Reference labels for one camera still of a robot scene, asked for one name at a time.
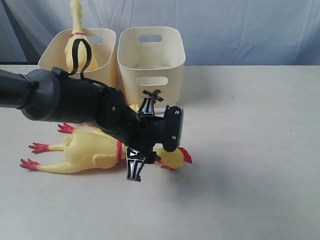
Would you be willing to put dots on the cream bin marked X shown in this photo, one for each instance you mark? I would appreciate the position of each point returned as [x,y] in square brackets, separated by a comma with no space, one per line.
[151,61]

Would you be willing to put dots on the headless yellow chicken body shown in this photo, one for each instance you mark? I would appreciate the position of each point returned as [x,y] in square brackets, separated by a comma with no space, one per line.
[68,129]

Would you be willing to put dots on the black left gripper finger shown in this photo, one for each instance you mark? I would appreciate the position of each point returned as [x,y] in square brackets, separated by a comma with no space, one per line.
[135,161]
[147,107]

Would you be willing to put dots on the cream bin marked O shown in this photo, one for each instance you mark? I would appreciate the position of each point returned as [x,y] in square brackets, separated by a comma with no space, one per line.
[105,52]

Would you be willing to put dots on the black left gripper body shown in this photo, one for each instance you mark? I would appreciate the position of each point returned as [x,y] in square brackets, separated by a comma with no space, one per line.
[120,121]

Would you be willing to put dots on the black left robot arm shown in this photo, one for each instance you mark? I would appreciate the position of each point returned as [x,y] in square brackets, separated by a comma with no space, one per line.
[53,96]

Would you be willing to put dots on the yellow rubber chicken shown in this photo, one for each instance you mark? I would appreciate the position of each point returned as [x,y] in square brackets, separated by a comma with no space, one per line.
[83,150]
[75,43]

